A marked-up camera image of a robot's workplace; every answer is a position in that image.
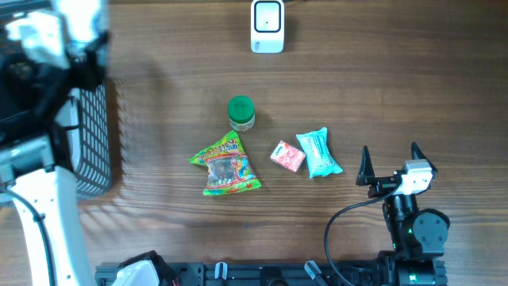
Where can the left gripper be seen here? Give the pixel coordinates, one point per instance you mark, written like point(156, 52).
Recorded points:
point(90, 70)

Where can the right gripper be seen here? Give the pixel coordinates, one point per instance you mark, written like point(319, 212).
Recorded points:
point(367, 176)

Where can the teal tissue pack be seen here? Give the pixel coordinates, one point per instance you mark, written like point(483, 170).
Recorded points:
point(319, 159)

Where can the red pink candy box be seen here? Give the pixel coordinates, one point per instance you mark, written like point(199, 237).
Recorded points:
point(288, 156)

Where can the green lid jar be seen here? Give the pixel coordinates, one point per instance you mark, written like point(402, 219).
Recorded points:
point(242, 113)

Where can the Haribo gummy candy bag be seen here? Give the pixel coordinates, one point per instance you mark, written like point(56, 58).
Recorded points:
point(229, 169)

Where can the white blue sachet pack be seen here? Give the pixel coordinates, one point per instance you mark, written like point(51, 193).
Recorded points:
point(85, 19)

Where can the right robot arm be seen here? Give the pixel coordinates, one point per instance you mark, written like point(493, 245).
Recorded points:
point(418, 235)

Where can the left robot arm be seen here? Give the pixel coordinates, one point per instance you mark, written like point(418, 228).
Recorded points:
point(55, 151)

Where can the white barcode scanner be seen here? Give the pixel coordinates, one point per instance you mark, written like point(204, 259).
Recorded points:
point(267, 29)

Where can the grey plastic mesh basket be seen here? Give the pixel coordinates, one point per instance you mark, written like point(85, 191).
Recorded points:
point(85, 115)

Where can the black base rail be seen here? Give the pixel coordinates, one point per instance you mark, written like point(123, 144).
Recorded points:
point(366, 273)

